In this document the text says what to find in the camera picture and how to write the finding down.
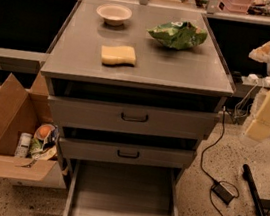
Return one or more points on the brown cardboard box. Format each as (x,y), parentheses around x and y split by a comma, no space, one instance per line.
(23,111)

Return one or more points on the grey bottom drawer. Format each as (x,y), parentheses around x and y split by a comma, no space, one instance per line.
(108,189)

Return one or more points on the white bowl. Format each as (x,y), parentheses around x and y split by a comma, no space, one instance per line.
(114,14)

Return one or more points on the white can in box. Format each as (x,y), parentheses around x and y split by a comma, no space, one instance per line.
(23,145)

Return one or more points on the black metal floor bar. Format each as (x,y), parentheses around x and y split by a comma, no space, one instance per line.
(247,175)

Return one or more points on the black power adapter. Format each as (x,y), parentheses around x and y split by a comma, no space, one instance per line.
(225,195)

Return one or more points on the snack packages in box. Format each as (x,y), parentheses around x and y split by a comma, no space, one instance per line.
(43,143)

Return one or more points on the white power strip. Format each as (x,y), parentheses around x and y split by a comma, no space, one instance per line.
(254,79)

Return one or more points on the grey top drawer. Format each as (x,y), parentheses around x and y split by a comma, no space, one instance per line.
(128,118)

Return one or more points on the grey drawer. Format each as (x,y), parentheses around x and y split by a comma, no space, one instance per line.
(108,189)
(125,153)
(128,118)

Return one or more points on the grey middle drawer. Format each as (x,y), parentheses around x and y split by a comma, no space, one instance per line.
(125,153)

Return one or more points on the pink plastic container stack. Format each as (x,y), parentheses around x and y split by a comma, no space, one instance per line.
(235,6)

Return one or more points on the green chip bag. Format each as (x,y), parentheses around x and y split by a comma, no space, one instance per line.
(178,35)

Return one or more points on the grey drawer cabinet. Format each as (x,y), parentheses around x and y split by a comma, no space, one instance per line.
(192,80)

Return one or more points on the yellow sponge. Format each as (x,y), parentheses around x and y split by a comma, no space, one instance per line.
(118,55)

